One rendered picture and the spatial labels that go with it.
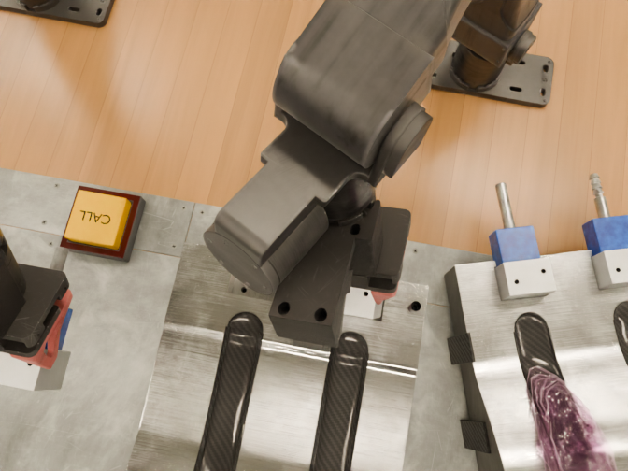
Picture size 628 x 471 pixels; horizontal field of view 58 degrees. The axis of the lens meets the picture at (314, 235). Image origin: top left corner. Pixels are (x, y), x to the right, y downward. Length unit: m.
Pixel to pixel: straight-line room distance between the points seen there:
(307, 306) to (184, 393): 0.26
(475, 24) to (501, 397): 0.39
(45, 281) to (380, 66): 0.32
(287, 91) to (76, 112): 0.53
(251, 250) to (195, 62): 0.51
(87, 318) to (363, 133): 0.49
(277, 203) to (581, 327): 0.43
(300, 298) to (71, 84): 0.55
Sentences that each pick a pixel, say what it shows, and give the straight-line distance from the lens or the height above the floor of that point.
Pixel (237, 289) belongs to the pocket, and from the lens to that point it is 0.62.
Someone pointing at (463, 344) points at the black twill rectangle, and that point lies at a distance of 0.63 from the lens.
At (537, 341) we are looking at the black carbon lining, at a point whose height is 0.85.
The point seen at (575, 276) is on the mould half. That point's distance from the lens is 0.68.
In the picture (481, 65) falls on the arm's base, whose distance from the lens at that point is 0.73.
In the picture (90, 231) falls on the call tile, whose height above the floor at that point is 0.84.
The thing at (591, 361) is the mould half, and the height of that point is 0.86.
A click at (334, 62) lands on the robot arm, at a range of 0.31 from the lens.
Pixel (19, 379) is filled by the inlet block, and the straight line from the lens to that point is 0.57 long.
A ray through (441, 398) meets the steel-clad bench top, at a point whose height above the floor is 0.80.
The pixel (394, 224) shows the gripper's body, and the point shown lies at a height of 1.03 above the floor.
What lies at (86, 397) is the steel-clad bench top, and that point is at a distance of 0.71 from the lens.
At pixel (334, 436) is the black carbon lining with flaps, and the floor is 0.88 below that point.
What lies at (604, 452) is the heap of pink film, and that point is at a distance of 0.62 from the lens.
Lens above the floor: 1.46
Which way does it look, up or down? 75 degrees down
